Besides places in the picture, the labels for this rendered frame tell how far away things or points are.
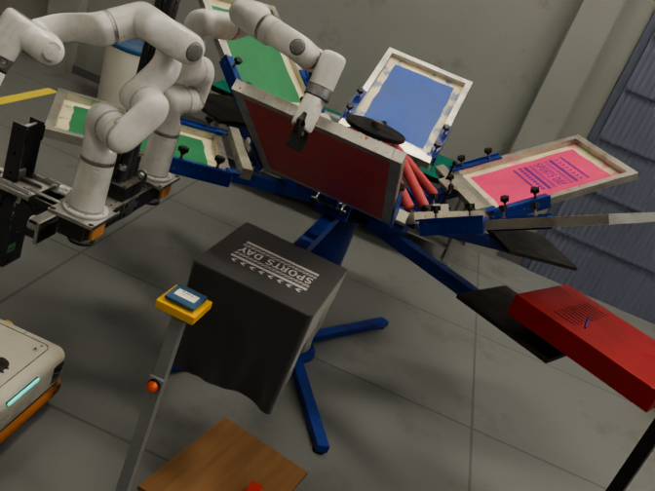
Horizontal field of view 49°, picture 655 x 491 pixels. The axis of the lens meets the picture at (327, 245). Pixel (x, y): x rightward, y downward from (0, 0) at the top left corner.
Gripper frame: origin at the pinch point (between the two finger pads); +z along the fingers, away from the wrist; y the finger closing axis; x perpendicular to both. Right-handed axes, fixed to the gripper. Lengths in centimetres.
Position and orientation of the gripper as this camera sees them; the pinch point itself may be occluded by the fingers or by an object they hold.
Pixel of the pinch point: (294, 146)
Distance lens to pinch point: 207.3
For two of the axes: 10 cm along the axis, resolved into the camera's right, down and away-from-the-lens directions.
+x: 9.0, 4.2, -1.3
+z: -4.1, 9.1, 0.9
